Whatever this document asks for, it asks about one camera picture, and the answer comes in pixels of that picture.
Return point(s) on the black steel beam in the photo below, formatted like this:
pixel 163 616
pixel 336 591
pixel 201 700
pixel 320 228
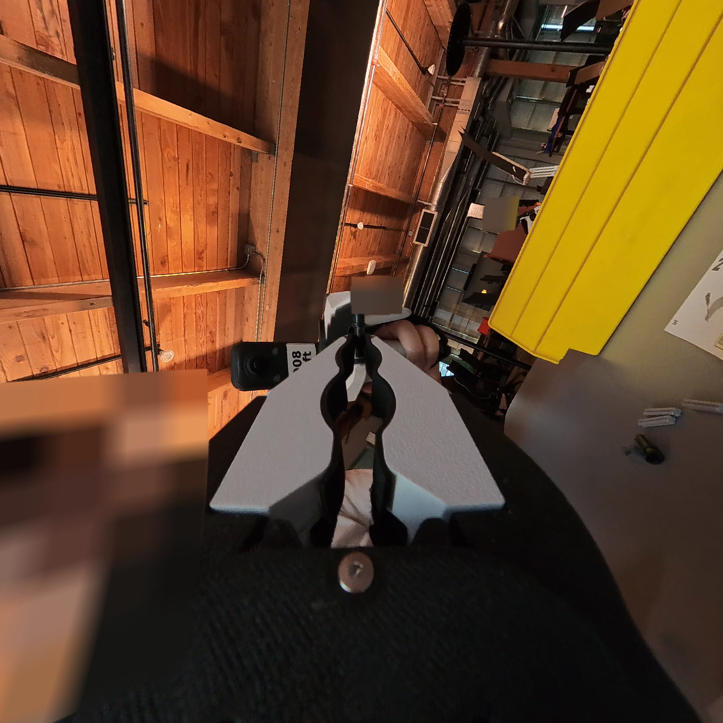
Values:
pixel 107 169

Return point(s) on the white instruction sheet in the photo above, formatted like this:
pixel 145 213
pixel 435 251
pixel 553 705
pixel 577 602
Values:
pixel 697 310

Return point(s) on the dark brass pin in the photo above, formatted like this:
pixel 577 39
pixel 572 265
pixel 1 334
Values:
pixel 648 449

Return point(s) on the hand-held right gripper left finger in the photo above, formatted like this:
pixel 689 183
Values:
pixel 277 452

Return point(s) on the yellow plastic bin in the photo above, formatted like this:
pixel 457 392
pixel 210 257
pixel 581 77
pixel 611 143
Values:
pixel 621 169

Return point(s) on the person's left hand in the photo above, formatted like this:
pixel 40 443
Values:
pixel 415 342

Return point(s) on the black round ceiling lamp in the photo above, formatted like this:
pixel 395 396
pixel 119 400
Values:
pixel 457 39

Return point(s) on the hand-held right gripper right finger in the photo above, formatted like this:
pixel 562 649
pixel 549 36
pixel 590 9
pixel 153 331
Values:
pixel 435 452

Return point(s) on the light grey ribbed piece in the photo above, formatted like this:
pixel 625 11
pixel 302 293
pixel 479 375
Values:
pixel 703 405
pixel 658 417

